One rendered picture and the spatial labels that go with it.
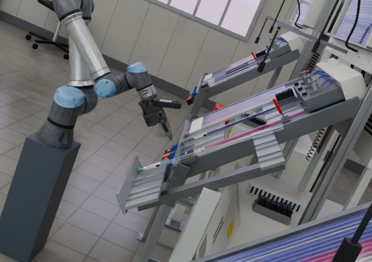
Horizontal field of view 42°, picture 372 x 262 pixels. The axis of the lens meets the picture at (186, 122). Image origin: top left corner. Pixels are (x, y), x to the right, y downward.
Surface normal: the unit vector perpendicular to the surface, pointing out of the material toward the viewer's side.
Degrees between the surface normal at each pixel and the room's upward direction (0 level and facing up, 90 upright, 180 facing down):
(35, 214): 90
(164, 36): 90
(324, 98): 90
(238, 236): 90
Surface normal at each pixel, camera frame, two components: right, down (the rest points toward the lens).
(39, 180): -0.15, 0.22
